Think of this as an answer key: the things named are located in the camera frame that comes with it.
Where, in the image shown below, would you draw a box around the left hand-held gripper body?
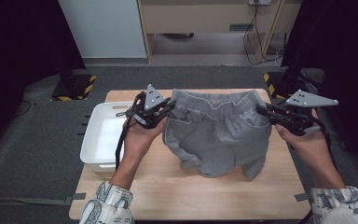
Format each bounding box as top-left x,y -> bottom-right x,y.
126,83 -> 166,129

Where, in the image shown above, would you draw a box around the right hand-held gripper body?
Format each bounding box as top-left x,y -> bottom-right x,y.
274,89 -> 339,136

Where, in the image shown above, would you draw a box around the white plastic bin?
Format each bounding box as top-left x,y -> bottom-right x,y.
79,101 -> 138,174

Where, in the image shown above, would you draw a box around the grey shorts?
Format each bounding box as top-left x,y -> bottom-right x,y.
162,89 -> 273,182

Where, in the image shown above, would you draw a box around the person's right hand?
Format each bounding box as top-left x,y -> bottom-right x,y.
274,123 -> 334,166

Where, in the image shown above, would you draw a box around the person's left hand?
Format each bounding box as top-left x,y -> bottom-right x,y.
122,118 -> 169,161

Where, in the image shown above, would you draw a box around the black yellow striped stand base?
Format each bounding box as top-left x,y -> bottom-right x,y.
50,74 -> 97,102
263,70 -> 311,101

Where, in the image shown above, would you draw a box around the black floor tape marks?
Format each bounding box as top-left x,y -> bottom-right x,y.
77,115 -> 93,136

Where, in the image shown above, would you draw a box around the dark curtain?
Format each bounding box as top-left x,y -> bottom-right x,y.
0,0 -> 87,157
281,0 -> 358,175

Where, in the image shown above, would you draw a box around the white panel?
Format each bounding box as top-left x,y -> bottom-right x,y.
57,0 -> 147,59

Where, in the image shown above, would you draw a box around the white power strip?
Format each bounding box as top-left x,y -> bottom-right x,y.
249,0 -> 272,7

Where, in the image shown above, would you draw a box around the grey floor strip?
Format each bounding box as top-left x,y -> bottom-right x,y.
0,197 -> 73,206

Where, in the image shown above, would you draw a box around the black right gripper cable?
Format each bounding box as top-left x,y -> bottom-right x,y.
310,119 -> 338,169

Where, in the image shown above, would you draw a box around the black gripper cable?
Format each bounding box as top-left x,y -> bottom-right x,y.
115,91 -> 147,171
310,119 -> 338,169

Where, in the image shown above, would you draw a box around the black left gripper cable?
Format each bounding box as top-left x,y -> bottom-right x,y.
115,91 -> 147,171

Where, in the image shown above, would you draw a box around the black power strip cable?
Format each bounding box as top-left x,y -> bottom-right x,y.
242,0 -> 285,66

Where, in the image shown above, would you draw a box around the thin looped black cable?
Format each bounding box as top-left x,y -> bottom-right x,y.
12,99 -> 36,119

